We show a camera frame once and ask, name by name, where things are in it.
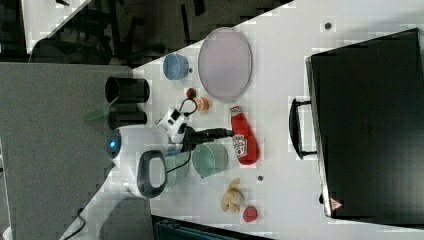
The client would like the green spatula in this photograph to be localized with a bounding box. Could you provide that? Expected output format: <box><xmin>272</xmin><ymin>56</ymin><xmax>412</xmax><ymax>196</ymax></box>
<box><xmin>83</xmin><ymin>98</ymin><xmax>117</xmax><ymax>121</ymax></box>

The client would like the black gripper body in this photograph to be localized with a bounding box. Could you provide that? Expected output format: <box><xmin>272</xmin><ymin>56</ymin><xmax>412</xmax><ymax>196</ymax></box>
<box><xmin>181</xmin><ymin>126</ymin><xmax>222</xmax><ymax>152</ymax></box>

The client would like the black cylinder container lower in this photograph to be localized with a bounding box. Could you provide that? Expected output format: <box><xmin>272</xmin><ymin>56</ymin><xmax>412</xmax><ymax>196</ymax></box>
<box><xmin>108</xmin><ymin>112</ymin><xmax>147</xmax><ymax>130</ymax></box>

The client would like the blue metal frame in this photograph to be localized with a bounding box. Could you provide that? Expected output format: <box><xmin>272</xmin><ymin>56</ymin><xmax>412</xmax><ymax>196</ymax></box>
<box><xmin>152</xmin><ymin>215</ymin><xmax>270</xmax><ymax>240</ymax></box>

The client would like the green cup with handle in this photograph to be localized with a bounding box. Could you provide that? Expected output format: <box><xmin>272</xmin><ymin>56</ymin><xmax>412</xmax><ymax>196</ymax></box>
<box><xmin>192</xmin><ymin>143</ymin><xmax>229</xmax><ymax>178</ymax></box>

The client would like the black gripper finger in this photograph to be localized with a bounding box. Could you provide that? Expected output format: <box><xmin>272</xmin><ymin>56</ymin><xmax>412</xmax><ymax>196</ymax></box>
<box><xmin>222</xmin><ymin>129</ymin><xmax>234</xmax><ymax>138</ymax></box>

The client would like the orange slice toy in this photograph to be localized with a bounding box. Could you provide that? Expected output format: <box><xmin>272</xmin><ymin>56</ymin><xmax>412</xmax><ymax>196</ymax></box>
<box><xmin>196</xmin><ymin>97</ymin><xmax>210</xmax><ymax>111</ymax></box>

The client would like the green oval strainer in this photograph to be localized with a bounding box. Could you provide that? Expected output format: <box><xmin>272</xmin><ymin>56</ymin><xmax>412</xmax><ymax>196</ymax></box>
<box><xmin>165</xmin><ymin>153</ymin><xmax>189</xmax><ymax>188</ymax></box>

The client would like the black cylinder container upper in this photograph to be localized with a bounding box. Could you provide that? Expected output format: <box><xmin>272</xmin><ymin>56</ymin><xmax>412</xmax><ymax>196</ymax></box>
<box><xmin>105</xmin><ymin>77</ymin><xmax>150</xmax><ymax>104</ymax></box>

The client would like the red strawberry toy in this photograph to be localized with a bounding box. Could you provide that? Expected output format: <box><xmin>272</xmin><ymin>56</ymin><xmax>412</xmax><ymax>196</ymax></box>
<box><xmin>186</xmin><ymin>88</ymin><xmax>197</xmax><ymax>99</ymax></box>

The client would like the red ketchup bottle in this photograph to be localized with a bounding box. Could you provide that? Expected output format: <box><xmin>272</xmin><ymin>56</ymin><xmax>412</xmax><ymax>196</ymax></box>
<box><xmin>230</xmin><ymin>106</ymin><xmax>259</xmax><ymax>165</ymax></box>

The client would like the black cylinder container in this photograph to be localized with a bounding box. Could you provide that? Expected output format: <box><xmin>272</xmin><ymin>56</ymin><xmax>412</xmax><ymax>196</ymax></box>
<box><xmin>105</xmin><ymin>77</ymin><xmax>150</xmax><ymax>104</ymax></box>
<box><xmin>108</xmin><ymin>112</ymin><xmax>147</xmax><ymax>130</ymax></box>

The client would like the black toaster oven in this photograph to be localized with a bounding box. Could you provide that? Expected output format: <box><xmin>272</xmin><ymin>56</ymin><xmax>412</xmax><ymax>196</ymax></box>
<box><xmin>289</xmin><ymin>28</ymin><xmax>424</xmax><ymax>229</ymax></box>

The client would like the grey round plate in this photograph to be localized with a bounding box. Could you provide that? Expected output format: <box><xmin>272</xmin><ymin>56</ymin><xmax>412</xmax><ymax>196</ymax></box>
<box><xmin>198</xmin><ymin>27</ymin><xmax>252</xmax><ymax>103</ymax></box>

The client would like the blue bowl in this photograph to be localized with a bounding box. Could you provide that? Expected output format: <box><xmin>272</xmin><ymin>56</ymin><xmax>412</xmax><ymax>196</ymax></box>
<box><xmin>163</xmin><ymin>53</ymin><xmax>189</xmax><ymax>80</ymax></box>

